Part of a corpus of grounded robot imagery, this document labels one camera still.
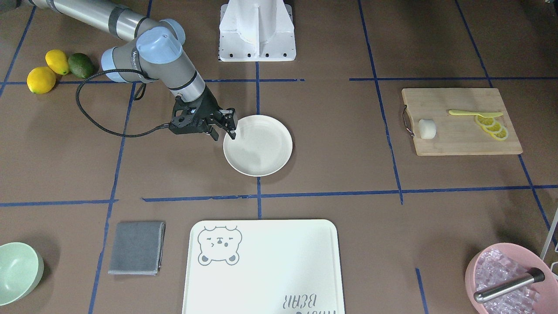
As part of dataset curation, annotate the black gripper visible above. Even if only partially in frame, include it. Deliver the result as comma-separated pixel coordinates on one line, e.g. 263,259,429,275
169,87,238,142

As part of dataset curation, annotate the cream round plate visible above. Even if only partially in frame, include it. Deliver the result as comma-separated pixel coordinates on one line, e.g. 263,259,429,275
223,115,293,177

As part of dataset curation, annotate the white steamed bun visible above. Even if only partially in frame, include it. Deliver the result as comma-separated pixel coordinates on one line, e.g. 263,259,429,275
418,119,438,140

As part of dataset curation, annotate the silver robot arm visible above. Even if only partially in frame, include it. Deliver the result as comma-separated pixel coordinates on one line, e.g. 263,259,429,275
29,0,238,140

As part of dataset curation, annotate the white bear tray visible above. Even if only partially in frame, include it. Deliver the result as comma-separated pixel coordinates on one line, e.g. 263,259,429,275
182,219,345,314

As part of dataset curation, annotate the grey folded cloth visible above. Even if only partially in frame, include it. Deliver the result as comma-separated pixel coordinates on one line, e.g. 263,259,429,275
108,221,166,276

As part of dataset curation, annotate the green avocado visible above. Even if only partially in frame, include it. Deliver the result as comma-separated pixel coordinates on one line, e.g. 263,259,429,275
68,52,96,79

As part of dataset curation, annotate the yellow lemon near avocado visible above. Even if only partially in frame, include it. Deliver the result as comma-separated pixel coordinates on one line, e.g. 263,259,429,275
44,49,70,75

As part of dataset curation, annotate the yellow lemon outer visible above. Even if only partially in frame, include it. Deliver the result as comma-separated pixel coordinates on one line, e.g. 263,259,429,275
27,66,57,95

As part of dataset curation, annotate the bamboo cutting board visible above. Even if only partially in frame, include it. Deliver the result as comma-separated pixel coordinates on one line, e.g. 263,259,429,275
402,88,524,156

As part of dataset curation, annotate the yellow-green plastic knife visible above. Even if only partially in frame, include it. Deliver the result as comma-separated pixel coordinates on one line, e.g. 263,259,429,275
448,109,504,119

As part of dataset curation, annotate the mint green bowl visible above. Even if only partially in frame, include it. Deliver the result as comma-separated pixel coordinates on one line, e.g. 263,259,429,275
0,242,44,306

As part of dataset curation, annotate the lemon slice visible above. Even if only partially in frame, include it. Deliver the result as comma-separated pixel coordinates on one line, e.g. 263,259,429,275
481,122,504,134
489,127,509,141
474,116,497,128

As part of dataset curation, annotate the lemon slice middle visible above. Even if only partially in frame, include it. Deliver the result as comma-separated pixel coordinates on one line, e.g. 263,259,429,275
481,122,504,134

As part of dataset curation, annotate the pink bowl of ice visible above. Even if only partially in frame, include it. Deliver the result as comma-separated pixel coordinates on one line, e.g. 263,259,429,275
464,243,558,314

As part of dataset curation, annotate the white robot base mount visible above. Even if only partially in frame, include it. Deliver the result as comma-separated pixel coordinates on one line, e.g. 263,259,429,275
218,0,297,62

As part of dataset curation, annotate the white wire cup rack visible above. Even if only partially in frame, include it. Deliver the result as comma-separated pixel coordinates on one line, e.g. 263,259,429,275
539,209,558,278

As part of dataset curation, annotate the steel ice scoop handle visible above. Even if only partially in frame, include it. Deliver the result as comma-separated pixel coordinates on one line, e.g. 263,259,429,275
473,267,545,304

